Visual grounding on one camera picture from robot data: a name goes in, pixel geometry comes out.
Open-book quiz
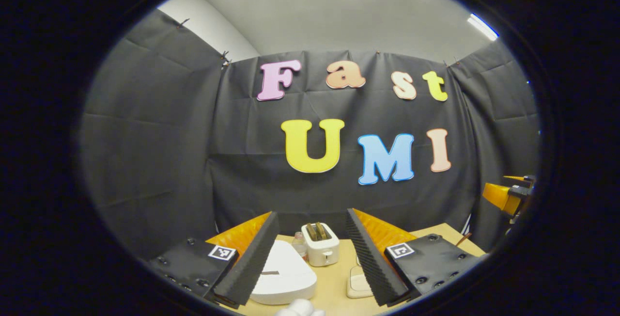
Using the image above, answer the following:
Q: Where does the black backdrop cloth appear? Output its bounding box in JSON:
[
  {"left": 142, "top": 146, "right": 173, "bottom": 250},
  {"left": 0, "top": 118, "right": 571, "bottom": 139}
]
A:
[{"left": 80, "top": 10, "right": 541, "bottom": 258}]

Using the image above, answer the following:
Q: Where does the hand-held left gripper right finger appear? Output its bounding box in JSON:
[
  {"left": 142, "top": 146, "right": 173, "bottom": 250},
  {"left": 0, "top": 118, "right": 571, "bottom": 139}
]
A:
[{"left": 345, "top": 208, "right": 480, "bottom": 308}]

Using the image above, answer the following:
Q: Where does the white rice cooker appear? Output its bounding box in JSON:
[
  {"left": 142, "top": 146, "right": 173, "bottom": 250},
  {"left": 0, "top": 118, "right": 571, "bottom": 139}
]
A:
[{"left": 249, "top": 239, "right": 318, "bottom": 306}]

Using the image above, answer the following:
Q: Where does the small clear bottle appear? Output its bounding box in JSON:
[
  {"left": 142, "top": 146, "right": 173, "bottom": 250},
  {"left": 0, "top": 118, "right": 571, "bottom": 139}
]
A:
[{"left": 292, "top": 231, "right": 309, "bottom": 262}]

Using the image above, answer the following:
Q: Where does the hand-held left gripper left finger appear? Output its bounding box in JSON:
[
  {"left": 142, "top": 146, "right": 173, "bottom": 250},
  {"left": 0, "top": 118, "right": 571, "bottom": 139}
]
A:
[{"left": 144, "top": 211, "right": 280, "bottom": 308}]

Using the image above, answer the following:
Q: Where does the white toaster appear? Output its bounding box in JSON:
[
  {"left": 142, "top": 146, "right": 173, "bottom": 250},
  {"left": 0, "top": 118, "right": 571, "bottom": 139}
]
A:
[{"left": 301, "top": 222, "right": 340, "bottom": 267}]

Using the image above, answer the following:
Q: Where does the small ceiling light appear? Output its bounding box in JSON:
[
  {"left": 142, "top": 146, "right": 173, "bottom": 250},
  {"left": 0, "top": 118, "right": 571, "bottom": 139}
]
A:
[{"left": 466, "top": 13, "right": 499, "bottom": 42}]

